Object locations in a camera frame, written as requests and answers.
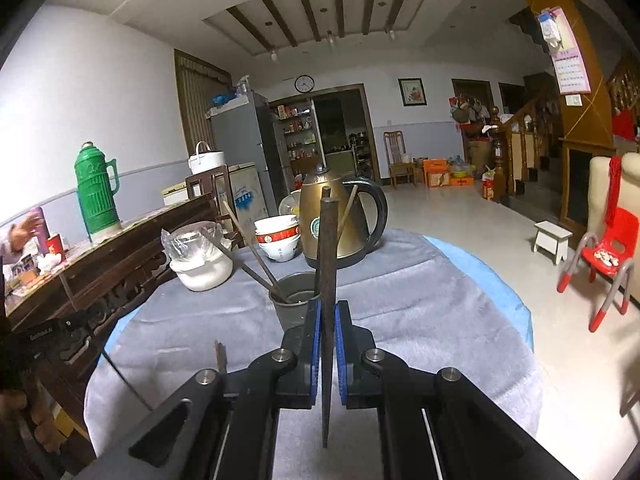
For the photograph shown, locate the brown window curtain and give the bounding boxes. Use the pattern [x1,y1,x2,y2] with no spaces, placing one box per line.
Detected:
[174,49,233,161]

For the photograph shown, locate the pink wall calendar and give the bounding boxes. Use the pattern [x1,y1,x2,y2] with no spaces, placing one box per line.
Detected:
[537,6,592,96]

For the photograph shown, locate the blue table cloth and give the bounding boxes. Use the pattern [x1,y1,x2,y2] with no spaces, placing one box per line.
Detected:
[85,235,536,411]

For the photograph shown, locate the person's left hand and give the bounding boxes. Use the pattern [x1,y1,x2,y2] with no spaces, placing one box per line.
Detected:
[0,389,68,456]

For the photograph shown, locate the dark wooden chair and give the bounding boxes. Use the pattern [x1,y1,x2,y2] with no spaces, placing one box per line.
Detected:
[185,165,236,233]

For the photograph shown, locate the cream armchair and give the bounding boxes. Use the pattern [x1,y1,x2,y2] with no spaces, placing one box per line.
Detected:
[587,152,640,281]

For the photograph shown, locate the wooden stair railing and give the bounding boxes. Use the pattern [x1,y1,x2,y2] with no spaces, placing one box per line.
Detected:
[487,85,566,211]

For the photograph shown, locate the white table fan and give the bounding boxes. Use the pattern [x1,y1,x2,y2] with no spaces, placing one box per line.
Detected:
[278,192,301,223]

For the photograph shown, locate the framed wall picture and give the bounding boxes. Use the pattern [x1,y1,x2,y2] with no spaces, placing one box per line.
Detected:
[398,78,427,107]

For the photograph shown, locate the orange cardboard boxes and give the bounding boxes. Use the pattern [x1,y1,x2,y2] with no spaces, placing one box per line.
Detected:
[422,158,475,188]

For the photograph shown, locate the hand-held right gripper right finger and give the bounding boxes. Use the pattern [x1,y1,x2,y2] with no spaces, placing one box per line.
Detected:
[334,300,576,480]

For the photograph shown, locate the purple cup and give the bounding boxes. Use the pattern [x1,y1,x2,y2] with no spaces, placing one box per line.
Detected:
[30,207,49,256]

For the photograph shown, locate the grey refrigerator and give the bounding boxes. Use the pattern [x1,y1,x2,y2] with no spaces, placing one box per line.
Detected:
[209,92,296,206]

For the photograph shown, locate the red plastic child chair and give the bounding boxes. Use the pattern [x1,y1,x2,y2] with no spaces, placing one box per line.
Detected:
[556,206,640,333]

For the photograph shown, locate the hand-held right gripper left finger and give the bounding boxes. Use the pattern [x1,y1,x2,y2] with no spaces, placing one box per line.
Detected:
[82,299,323,480]

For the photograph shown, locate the gold electric kettle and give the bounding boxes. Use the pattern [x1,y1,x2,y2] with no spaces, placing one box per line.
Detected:
[298,164,389,270]

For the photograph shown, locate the wooden dining chair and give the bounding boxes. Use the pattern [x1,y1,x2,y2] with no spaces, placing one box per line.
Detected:
[383,130,417,191]

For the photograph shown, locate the small white stool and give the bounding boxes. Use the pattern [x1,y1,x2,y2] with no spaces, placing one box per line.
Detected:
[532,221,573,266]

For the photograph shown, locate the white ceramic pot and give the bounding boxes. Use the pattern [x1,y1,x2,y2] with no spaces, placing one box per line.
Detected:
[169,250,235,292]

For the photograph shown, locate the grey metal chopstick holder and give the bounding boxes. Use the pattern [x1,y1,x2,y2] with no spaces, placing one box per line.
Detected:
[269,272,321,332]

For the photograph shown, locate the clear plastic bag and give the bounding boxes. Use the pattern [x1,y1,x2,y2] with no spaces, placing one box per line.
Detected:
[161,221,232,263]

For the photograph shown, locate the grey table cloth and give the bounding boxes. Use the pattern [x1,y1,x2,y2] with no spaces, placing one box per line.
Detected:
[84,227,543,461]

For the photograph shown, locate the metal kitchen rack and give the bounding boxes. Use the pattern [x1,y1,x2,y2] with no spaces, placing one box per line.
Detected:
[348,131,373,181]

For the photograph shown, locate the pantry shelf with bottles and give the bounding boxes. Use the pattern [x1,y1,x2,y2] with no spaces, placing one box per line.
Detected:
[272,100,321,176]

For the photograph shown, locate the white chest freezer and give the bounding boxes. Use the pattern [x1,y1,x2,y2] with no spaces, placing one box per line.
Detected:
[161,162,268,223]

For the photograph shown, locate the green thermos flask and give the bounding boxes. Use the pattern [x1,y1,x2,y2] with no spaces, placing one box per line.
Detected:
[75,141,122,235]

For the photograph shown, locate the white bowl with red mark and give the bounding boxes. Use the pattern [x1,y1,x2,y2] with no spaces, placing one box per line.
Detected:
[257,237,300,262]

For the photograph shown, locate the red banded white bowl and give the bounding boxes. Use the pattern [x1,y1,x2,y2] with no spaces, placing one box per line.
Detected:
[255,227,301,247]

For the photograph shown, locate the red cup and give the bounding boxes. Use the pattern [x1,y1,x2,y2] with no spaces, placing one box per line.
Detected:
[46,233,67,263]

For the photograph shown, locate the carved dark wooden sideboard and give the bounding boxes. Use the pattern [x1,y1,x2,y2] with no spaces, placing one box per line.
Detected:
[0,192,231,461]

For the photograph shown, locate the white pot with handle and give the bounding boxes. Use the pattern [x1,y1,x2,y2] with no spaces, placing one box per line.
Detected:
[188,141,227,176]

